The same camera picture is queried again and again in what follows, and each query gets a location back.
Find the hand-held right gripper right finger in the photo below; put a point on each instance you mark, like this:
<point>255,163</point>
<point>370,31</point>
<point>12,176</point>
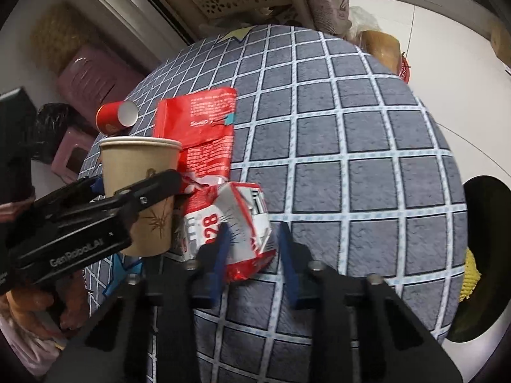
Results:
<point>289,263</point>

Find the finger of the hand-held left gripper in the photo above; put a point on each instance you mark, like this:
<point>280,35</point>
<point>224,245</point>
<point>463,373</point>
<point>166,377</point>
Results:
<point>155,187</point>
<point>76,191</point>

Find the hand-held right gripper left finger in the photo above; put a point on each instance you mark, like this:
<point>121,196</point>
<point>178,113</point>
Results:
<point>219,263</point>

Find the brown paper cup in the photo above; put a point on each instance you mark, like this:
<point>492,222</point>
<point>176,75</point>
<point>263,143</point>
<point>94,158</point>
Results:
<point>135,163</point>

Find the red white snack packet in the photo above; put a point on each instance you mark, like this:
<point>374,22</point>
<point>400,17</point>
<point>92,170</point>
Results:
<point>243,215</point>

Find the yellow foam fruit net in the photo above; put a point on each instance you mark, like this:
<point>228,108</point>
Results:
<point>470,275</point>

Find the black trash bin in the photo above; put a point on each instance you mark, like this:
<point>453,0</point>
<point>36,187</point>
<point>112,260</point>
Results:
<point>487,223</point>

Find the person's left forearm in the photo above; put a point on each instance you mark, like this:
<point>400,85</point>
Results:
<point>24,351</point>

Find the person's left hand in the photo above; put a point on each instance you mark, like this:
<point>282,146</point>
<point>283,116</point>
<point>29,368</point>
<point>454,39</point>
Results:
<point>40,305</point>

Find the small pink plastic stool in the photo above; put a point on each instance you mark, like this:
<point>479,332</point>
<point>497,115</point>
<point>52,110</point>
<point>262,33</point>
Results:
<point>70,143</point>

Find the black plastic bag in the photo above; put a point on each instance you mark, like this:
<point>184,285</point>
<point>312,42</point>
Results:
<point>56,123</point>

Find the large red wrapper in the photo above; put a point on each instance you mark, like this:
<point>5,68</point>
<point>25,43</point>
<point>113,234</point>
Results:
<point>195,127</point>

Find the red paper cup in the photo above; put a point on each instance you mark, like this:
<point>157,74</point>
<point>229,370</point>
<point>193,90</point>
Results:
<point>109,117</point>

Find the grey checked tablecloth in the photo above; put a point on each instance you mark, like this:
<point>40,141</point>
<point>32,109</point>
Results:
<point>339,167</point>

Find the large pink plastic stool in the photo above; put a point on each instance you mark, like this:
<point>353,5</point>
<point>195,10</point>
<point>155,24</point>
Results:
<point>96,75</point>

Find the beige woven panel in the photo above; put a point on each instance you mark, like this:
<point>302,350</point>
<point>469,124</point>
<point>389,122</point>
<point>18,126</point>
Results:
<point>60,36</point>

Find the beige paper piece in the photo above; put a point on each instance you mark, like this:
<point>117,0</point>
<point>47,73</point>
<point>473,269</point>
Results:
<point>239,34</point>

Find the brown bread bag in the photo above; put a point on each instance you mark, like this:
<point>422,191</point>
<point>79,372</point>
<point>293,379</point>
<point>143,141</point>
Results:
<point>383,46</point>

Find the pink patterned cloth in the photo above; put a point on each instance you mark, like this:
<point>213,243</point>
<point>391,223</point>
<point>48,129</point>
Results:
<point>323,0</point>

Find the white plastic bag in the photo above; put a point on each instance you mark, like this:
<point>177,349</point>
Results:
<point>359,20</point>

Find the grey sliding door frame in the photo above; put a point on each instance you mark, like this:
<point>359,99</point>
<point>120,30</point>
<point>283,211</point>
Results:
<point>131,0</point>

